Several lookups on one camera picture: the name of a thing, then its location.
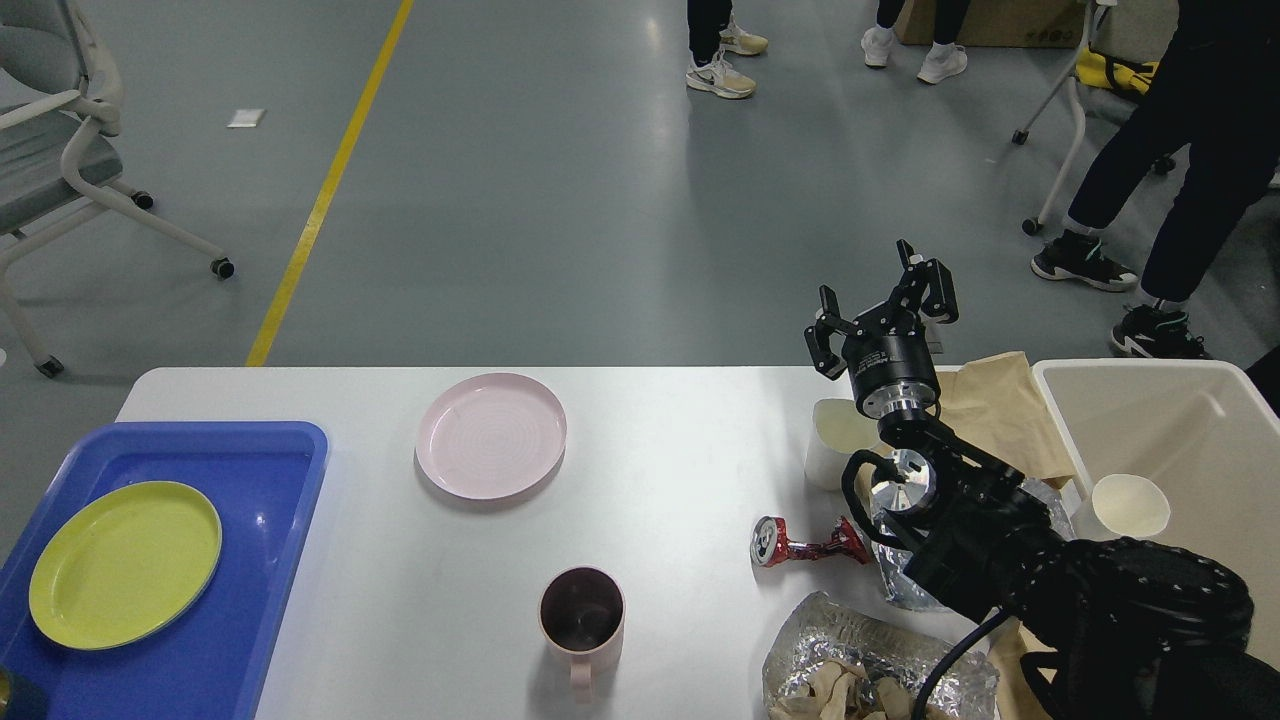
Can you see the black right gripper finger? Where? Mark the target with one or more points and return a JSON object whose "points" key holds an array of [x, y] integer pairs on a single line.
{"points": [[828, 322], [925, 293]]}

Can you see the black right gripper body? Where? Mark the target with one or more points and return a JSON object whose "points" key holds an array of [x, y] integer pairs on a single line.
{"points": [[891, 370]]}

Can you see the pink mug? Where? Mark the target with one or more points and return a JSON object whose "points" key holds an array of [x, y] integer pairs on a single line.
{"points": [[582, 615]]}

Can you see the dark teal mug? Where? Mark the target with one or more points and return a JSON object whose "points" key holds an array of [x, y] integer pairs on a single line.
{"points": [[21, 698]]}

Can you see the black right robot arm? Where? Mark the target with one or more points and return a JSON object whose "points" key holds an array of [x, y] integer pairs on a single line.
{"points": [[1131, 628]]}

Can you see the white paper cup on table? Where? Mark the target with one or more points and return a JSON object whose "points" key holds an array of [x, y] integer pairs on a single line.
{"points": [[837, 431]]}

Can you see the brown paper bag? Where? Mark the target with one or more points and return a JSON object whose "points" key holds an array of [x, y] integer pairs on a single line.
{"points": [[995, 404]]}

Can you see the crushed red soda can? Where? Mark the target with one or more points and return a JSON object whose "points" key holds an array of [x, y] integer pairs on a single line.
{"points": [[770, 545]]}

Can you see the crumpled silver foil bag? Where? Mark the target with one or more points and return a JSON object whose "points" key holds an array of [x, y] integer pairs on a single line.
{"points": [[903, 592]]}

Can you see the person in white sneakers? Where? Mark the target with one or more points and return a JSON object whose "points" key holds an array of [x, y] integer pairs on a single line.
{"points": [[944, 60]]}

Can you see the crumpled aluminium foil front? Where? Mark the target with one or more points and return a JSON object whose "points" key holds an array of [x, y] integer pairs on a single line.
{"points": [[820, 630]]}

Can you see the white paper cup in bin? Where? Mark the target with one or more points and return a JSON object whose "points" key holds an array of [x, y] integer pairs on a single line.
{"points": [[1122, 505]]}

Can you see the yellow backpack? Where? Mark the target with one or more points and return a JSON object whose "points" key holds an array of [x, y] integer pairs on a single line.
{"points": [[1125, 78]]}

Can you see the cardboard box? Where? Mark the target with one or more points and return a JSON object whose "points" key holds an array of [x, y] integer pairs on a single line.
{"points": [[1036, 24]]}

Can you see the white plastic bin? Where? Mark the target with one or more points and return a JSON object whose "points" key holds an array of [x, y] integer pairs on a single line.
{"points": [[1202, 432]]}

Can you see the brown crumpled paper in foil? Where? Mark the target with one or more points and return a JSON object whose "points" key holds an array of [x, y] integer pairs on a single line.
{"points": [[837, 690]]}

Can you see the grey chair right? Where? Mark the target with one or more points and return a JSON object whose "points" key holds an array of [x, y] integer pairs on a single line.
{"points": [[1129, 30]]}

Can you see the pink plate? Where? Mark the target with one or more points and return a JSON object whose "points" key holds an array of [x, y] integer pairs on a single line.
{"points": [[493, 436]]}

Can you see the person in black sneakers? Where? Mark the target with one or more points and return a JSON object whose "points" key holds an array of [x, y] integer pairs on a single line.
{"points": [[1214, 95]]}

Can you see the blue plastic tray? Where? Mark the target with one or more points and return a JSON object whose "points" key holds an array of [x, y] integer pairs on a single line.
{"points": [[263, 478]]}

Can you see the yellow plate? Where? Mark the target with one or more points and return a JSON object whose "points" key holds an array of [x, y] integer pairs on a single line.
{"points": [[126, 566]]}

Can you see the grey office chair left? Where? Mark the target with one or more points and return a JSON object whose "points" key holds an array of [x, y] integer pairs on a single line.
{"points": [[60, 170]]}

